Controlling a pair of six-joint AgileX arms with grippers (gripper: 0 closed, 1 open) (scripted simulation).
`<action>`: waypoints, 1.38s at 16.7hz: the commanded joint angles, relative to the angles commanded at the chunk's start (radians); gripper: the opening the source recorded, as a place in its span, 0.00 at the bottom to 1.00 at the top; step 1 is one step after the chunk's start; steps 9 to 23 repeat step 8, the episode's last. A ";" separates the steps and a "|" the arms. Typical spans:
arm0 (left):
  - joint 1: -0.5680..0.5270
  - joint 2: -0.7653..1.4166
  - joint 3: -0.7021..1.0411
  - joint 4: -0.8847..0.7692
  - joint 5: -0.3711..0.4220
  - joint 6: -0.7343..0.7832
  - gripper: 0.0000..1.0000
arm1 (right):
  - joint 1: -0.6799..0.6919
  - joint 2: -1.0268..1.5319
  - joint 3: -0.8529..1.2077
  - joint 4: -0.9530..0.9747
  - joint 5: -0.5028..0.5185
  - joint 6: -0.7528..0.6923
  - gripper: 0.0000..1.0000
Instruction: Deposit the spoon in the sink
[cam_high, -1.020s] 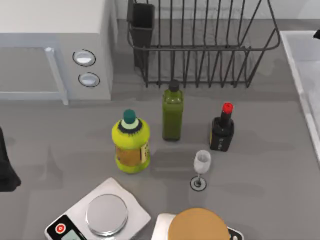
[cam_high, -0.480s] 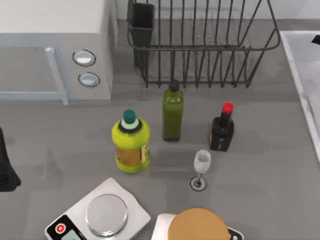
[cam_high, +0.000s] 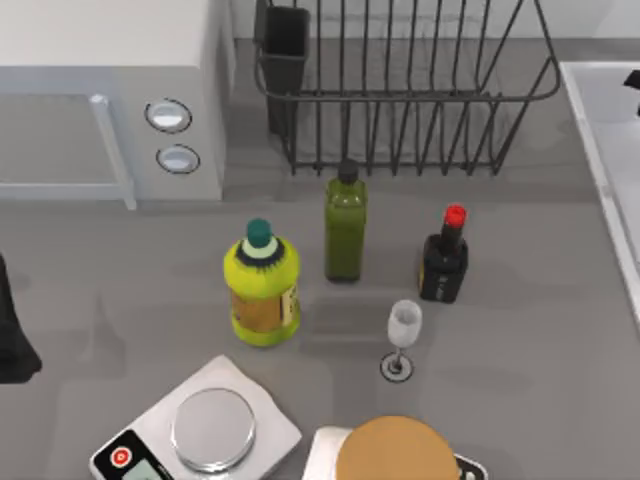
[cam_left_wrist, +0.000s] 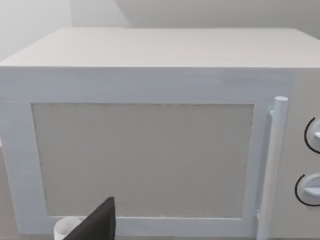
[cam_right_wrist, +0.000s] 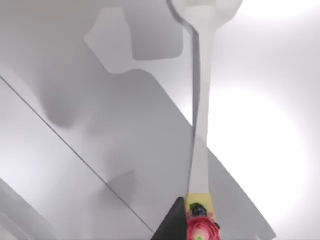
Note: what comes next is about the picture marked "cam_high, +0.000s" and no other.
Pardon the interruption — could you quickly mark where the dark green bottle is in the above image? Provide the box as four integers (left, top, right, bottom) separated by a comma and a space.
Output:
323, 159, 368, 284

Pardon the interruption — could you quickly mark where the yellow bottle with green cap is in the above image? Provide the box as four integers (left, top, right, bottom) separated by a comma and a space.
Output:
222, 217, 303, 348

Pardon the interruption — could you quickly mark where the clear wine glass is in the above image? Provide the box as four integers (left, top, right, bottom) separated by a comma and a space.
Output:
379, 299, 424, 384

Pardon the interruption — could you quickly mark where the black bottle with red cap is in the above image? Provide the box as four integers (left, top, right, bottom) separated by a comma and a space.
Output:
418, 203, 470, 304

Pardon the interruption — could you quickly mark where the small microwave knob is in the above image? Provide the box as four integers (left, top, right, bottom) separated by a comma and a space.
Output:
155, 143, 202, 175

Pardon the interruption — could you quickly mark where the black cutlery holder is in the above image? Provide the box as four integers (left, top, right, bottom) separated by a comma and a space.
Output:
252, 0, 311, 136

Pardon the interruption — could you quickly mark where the large microwave knob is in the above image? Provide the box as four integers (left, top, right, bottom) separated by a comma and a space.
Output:
144, 98, 194, 135

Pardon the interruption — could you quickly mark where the white scale with wooden plate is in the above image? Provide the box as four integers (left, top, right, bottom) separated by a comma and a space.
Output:
302, 415, 488, 480

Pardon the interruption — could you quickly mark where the white kitchen scale round plate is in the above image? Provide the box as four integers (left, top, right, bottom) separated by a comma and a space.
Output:
89, 354, 304, 480

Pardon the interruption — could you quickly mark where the pale microwave oven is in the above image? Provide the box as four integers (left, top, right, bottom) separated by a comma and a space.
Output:
0, 0, 236, 211

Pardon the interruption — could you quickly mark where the white sink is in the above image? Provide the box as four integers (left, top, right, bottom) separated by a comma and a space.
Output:
558, 60, 640, 326

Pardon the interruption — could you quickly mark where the dark wire dish rack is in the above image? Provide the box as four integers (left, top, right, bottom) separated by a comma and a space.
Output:
252, 0, 561, 177

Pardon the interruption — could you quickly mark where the microwave oven door handle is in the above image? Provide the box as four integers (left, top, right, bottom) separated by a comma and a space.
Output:
89, 94, 138, 211

